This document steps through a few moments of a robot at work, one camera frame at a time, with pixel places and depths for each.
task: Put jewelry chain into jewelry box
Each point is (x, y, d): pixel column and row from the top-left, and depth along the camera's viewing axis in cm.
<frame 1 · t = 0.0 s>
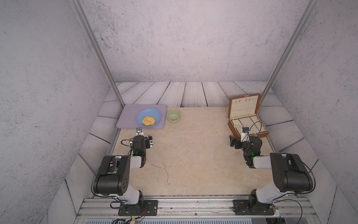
left hand: (143, 136, 95), fingers open
right hand: (238, 134, 93), fingers open
brown wooden jewelry box: (243, 112, 110), point 8 cm above the table
lavender rectangular tray: (127, 118, 115), point 2 cm above the table
blue plate: (148, 111, 117), point 4 cm above the table
yellow bread pastry: (148, 121, 111), point 4 cm above the table
green ceramic bowl: (173, 116, 113), point 4 cm above the table
thin silver jewelry chain: (168, 183, 83), on the table

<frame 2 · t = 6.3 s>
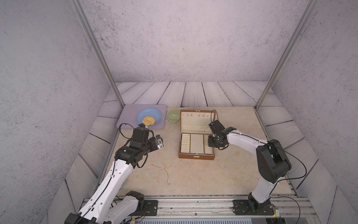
left hand: (158, 141, 77), fingers open
right hand: (211, 143, 93), fingers closed
brown wooden jewelry box: (195, 130, 100), point 7 cm above the table
the other named things where they were.

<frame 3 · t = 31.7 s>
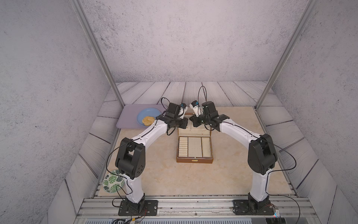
left hand: (189, 122, 90), fingers closed
right hand: (190, 117, 90), fingers closed
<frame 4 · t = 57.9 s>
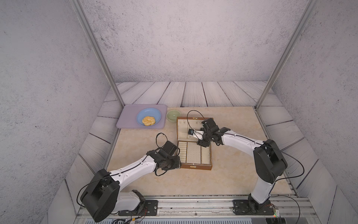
left hand: (180, 165, 83), fingers open
right hand: (200, 135, 92), fingers open
brown wooden jewelry box: (192, 156, 89), point 6 cm above the table
